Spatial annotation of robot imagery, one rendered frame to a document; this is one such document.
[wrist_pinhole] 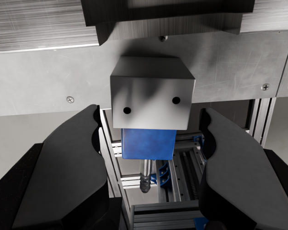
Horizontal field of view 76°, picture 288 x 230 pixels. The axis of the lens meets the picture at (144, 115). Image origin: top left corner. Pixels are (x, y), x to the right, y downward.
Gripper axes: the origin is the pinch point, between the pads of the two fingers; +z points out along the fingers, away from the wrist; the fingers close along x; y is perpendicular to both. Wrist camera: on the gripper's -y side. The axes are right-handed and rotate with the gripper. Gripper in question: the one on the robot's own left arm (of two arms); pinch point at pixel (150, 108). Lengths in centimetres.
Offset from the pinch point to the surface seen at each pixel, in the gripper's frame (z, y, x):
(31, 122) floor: 85, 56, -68
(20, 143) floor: 85, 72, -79
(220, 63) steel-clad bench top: 4.6, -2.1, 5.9
